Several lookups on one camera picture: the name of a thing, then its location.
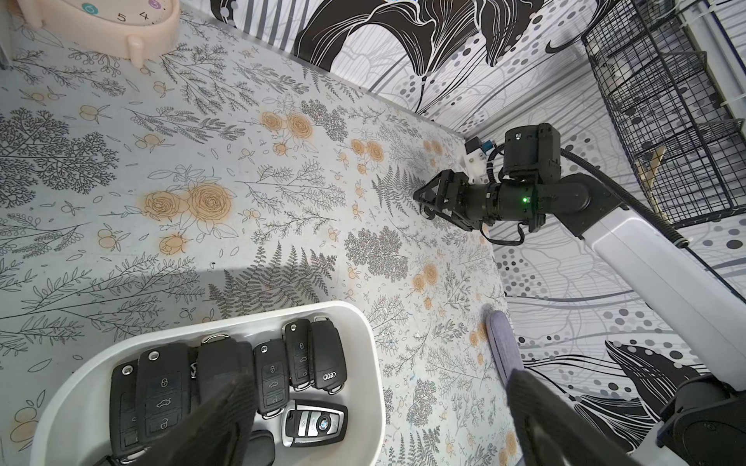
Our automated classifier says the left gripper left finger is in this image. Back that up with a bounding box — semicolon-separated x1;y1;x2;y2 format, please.
134;372;260;466

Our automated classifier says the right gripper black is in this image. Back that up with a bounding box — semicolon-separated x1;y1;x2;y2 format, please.
413;123;561;230

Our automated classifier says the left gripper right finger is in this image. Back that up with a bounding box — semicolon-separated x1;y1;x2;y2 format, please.
506;370;635;465

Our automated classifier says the black car key vw back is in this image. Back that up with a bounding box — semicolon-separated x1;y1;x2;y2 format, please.
196;333;254;404

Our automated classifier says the black car key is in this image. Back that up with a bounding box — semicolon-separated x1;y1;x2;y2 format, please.
283;318;311;391
135;343;192;446
254;339;289;419
109;360;144;465

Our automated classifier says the silver black bmw key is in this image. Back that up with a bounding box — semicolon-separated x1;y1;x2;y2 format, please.
281;399;349;448

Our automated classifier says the black car key audi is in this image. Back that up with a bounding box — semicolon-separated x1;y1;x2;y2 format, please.
309;316;348;395

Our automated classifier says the white storage tray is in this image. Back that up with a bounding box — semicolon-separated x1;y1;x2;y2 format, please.
30;301;385;465

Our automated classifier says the black key fob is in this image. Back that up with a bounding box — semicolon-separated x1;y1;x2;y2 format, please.
242;430;276;466

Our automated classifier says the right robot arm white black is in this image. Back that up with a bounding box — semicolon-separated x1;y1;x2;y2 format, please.
413;123;745;465

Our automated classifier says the purple tray lid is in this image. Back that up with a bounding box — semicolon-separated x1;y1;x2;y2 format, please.
485;311;525;386

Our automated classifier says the pink round alarm clock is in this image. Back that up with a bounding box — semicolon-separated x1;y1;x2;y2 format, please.
19;0;181;68

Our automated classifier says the black wire wall basket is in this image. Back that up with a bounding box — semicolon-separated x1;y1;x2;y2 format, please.
582;1;745;227

